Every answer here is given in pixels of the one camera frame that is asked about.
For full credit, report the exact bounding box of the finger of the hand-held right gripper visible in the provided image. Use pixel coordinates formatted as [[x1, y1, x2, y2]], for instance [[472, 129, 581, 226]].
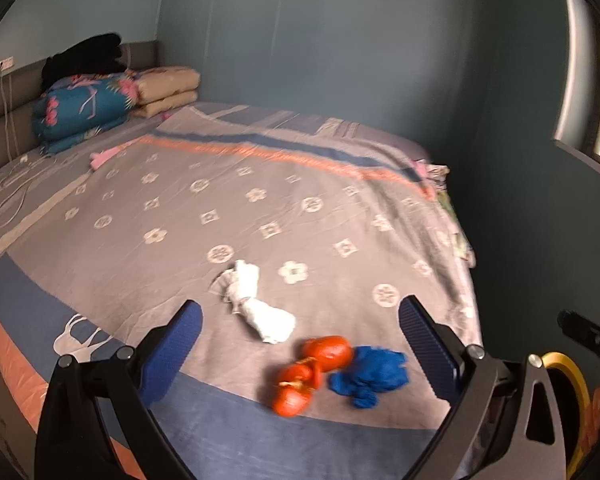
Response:
[[556, 309, 600, 361]]

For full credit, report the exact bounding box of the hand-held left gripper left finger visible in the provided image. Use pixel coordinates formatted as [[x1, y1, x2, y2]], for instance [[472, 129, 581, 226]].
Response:
[[34, 300, 203, 480]]

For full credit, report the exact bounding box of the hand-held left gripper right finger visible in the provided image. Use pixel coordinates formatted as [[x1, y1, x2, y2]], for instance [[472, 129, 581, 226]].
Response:
[[397, 295, 567, 480]]

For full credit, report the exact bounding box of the blue sock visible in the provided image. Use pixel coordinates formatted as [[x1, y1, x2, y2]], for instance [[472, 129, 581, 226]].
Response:
[[328, 345, 410, 409]]

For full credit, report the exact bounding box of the white cloth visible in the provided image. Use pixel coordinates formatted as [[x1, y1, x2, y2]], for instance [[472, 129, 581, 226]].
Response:
[[207, 259, 297, 345]]

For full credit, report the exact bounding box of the floral under sheet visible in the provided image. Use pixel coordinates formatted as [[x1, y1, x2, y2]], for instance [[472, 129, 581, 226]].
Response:
[[412, 160, 476, 268]]

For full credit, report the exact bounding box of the grey patterned bedsheet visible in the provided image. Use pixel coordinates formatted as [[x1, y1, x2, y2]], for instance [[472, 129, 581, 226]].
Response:
[[0, 102, 483, 480]]

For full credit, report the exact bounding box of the small pink cloth item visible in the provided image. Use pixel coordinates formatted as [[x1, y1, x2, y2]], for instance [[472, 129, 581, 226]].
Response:
[[89, 145, 128, 171]]

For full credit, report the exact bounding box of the beige folded quilt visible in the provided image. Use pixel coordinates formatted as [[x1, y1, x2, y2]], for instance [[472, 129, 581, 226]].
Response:
[[130, 66, 202, 120]]

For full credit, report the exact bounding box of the blue floral folded quilt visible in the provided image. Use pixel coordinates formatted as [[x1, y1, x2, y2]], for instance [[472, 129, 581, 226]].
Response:
[[31, 71, 140, 156]]

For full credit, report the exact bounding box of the window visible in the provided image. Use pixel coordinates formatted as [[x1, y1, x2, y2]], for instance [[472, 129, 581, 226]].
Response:
[[552, 0, 600, 171]]

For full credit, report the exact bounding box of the grey padded headboard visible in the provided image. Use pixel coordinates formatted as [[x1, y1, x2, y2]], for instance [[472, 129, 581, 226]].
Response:
[[0, 40, 160, 181]]

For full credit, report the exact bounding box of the black clothing pile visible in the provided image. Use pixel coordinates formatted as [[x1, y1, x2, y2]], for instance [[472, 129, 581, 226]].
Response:
[[41, 33, 126, 92]]

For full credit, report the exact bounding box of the white cable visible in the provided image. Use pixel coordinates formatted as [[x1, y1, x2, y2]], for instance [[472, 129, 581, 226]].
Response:
[[0, 70, 38, 223]]

